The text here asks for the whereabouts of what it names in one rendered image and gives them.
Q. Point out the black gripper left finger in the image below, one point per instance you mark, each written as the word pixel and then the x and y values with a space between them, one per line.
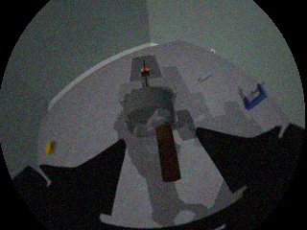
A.
pixel 96 180

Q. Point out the yellow short cylinder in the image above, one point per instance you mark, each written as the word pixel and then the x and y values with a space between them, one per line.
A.
pixel 49 148

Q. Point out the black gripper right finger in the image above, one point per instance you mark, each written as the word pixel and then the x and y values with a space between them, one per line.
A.
pixel 235 157

